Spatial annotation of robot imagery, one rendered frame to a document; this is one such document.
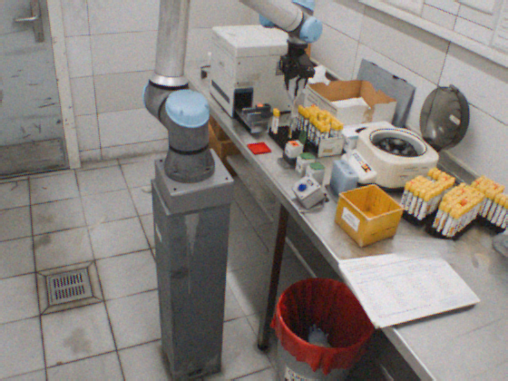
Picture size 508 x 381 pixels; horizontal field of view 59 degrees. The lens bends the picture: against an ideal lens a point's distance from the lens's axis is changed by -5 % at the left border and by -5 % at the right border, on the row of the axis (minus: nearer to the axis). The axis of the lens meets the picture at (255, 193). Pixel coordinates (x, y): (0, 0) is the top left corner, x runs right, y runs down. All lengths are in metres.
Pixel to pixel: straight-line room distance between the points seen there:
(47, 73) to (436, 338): 2.54
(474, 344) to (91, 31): 2.59
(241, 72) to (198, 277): 0.80
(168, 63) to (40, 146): 1.96
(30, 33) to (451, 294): 2.51
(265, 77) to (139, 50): 1.37
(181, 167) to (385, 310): 0.67
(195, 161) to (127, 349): 1.06
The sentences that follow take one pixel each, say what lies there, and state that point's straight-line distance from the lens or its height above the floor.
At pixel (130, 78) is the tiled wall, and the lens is 3.16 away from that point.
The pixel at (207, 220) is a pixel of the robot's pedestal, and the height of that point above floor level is 0.82.
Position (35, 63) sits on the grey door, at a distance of 3.01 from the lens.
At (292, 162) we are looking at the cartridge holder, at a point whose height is 0.89.
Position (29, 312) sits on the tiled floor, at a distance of 2.38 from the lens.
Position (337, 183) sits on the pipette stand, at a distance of 1.49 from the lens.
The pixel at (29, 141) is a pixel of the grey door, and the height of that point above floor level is 0.25.
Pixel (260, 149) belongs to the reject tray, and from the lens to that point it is 1.71.
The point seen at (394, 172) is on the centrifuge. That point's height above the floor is 0.95.
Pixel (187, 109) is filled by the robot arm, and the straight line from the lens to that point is 1.28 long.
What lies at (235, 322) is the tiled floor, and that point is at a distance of 2.22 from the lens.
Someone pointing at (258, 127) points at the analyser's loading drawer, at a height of 0.91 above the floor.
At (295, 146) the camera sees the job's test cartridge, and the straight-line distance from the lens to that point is 1.59.
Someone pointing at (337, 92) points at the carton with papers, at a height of 0.97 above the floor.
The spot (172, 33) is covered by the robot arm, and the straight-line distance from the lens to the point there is 1.34.
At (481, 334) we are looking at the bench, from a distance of 1.23.
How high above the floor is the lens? 1.70
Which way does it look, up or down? 34 degrees down
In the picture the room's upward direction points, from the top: 6 degrees clockwise
